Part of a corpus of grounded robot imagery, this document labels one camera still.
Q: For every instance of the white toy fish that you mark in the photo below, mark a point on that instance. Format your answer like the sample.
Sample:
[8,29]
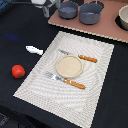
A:
[33,49]

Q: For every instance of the grey frying pan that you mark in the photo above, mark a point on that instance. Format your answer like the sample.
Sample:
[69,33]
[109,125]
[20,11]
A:
[67,10]

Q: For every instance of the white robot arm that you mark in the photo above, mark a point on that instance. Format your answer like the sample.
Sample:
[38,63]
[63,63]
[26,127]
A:
[45,5]

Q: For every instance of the round wooden plate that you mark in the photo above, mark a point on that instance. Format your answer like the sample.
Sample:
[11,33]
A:
[69,66]

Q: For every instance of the beige woven placemat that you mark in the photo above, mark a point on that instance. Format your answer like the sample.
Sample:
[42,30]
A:
[70,103]

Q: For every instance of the red toy tomato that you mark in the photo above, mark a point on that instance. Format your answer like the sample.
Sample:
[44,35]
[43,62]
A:
[18,71]

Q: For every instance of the dark grey pot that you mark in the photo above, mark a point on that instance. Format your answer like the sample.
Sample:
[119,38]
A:
[90,13]

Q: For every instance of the beige bowl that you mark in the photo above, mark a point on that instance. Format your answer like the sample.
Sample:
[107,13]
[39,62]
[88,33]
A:
[123,14]

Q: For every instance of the wooden handled fork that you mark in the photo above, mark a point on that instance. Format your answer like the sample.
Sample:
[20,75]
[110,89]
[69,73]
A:
[55,77]

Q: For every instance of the wooden handled knife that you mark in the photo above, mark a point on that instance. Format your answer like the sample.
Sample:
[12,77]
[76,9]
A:
[80,56]

